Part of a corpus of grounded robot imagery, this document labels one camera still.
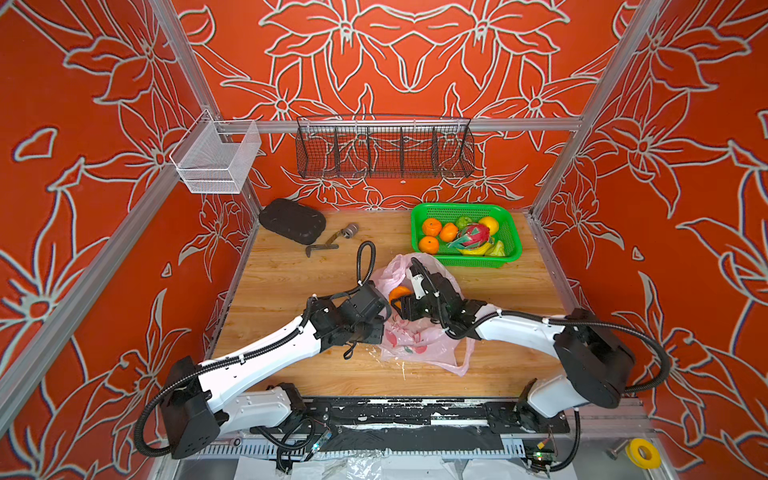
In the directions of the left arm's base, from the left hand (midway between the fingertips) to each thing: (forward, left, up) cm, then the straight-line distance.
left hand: (381, 328), depth 75 cm
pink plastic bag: (0, -11, -8) cm, 14 cm away
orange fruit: (+44, -16, -8) cm, 48 cm away
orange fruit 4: (+11, -5, 0) cm, 12 cm away
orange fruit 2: (+40, -22, -7) cm, 47 cm away
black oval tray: (+44, +36, -8) cm, 58 cm away
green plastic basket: (+48, -40, -5) cm, 63 cm away
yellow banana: (+35, -34, -10) cm, 49 cm away
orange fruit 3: (+35, -15, -8) cm, 39 cm away
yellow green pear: (+33, -38, -7) cm, 51 cm away
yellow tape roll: (-22, -63, -13) cm, 68 cm away
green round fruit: (+45, -27, -6) cm, 53 cm away
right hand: (+10, -3, -4) cm, 11 cm away
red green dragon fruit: (+36, -29, -4) cm, 47 cm away
